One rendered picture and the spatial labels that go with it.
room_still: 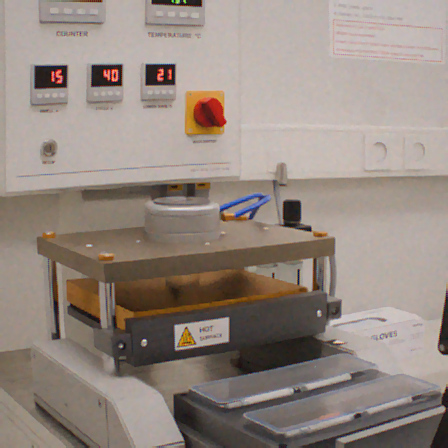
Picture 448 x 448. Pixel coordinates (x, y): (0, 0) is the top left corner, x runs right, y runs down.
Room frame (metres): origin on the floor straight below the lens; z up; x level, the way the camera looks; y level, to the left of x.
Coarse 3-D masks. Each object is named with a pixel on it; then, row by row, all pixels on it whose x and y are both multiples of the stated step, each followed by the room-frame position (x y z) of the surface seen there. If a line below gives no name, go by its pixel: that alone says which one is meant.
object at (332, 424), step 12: (420, 396) 0.70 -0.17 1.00; (432, 396) 0.70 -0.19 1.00; (372, 408) 0.66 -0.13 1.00; (384, 408) 0.67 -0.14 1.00; (396, 408) 0.68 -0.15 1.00; (252, 420) 0.66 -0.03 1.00; (336, 420) 0.64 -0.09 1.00; (348, 420) 0.65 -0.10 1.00; (360, 420) 0.66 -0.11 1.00; (264, 432) 0.63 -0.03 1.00; (276, 432) 0.62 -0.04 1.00; (288, 432) 0.62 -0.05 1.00; (300, 432) 0.62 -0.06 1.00; (312, 432) 0.63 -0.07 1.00
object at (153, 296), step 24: (72, 288) 0.92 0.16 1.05; (96, 288) 0.89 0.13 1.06; (120, 288) 0.89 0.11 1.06; (144, 288) 0.90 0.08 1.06; (168, 288) 0.90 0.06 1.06; (192, 288) 0.90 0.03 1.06; (216, 288) 0.90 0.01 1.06; (240, 288) 0.90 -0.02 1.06; (264, 288) 0.90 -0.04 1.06; (288, 288) 0.90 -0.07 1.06; (72, 312) 0.92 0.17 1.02; (96, 312) 0.86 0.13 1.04; (120, 312) 0.81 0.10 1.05; (144, 312) 0.80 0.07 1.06; (168, 312) 0.81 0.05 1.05
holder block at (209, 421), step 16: (352, 384) 0.76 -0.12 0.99; (176, 400) 0.73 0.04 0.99; (192, 400) 0.72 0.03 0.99; (288, 400) 0.72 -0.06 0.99; (432, 400) 0.70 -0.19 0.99; (176, 416) 0.73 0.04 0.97; (192, 416) 0.71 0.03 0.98; (208, 416) 0.69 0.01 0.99; (224, 416) 0.68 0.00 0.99; (240, 416) 0.68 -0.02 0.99; (384, 416) 0.67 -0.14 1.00; (400, 416) 0.67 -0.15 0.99; (208, 432) 0.69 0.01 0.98; (224, 432) 0.67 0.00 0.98; (240, 432) 0.65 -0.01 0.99; (256, 432) 0.64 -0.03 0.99; (336, 432) 0.63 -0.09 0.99; (352, 432) 0.64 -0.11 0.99
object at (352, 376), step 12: (360, 372) 0.77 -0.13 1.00; (372, 372) 0.78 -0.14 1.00; (312, 384) 0.74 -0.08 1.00; (324, 384) 0.75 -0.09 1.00; (336, 384) 0.75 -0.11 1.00; (192, 396) 0.72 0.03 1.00; (204, 396) 0.71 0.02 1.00; (252, 396) 0.70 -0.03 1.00; (264, 396) 0.71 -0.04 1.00; (276, 396) 0.72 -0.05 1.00; (288, 396) 0.72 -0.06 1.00; (216, 408) 0.69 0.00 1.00; (228, 408) 0.69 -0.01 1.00; (240, 408) 0.70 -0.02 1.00
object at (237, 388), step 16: (288, 368) 0.79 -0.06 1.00; (304, 368) 0.78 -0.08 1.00; (320, 368) 0.78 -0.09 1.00; (336, 368) 0.78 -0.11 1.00; (352, 368) 0.78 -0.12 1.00; (208, 384) 0.74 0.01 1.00; (224, 384) 0.74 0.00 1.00; (240, 384) 0.74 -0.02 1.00; (256, 384) 0.74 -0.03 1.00; (272, 384) 0.74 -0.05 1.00; (288, 384) 0.74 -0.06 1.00; (224, 400) 0.69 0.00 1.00
